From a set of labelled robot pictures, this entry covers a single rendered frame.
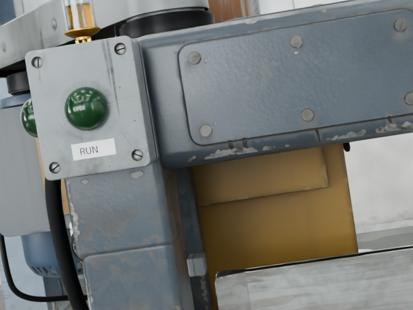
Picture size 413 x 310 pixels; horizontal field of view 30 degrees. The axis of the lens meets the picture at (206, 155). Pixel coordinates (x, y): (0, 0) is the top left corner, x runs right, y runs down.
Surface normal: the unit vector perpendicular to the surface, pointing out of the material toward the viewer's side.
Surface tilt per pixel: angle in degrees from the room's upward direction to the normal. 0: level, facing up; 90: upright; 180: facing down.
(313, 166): 90
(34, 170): 90
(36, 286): 90
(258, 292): 90
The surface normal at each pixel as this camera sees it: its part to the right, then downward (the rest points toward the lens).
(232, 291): 0.19, 0.02
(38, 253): -0.58, 0.15
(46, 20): -0.81, 0.15
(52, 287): -0.07, 0.07
